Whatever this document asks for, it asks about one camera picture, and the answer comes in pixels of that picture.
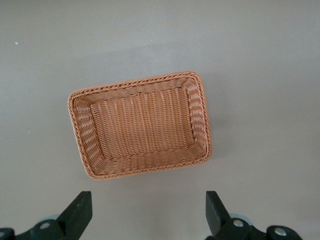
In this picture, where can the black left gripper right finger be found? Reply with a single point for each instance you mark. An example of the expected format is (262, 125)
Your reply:
(220, 220)

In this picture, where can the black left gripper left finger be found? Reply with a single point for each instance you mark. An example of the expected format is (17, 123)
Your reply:
(75, 215)

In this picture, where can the brown wicker basket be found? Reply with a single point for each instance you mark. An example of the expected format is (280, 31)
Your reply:
(140, 125)

